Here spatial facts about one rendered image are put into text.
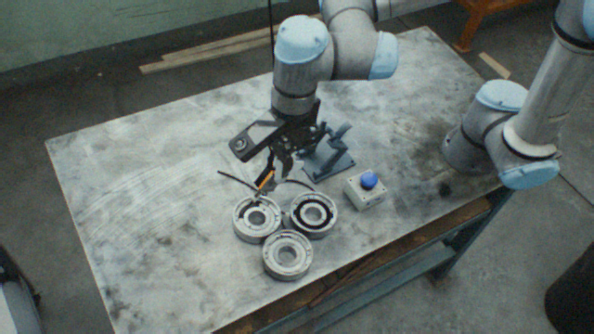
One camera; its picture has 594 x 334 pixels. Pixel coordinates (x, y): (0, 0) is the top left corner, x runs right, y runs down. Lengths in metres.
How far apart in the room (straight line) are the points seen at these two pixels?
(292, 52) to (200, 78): 1.86
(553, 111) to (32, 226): 1.82
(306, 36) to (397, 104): 0.72
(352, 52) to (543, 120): 0.44
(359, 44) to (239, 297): 0.55
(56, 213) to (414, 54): 1.48
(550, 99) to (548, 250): 1.44
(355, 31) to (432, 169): 0.59
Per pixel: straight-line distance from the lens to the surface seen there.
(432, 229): 1.51
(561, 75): 0.98
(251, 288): 1.04
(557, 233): 2.47
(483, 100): 1.21
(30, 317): 1.75
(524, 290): 2.23
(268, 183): 0.99
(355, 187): 1.14
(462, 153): 1.30
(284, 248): 1.06
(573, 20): 0.91
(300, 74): 0.76
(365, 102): 1.40
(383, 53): 0.79
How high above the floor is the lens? 1.75
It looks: 52 degrees down
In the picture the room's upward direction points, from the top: 11 degrees clockwise
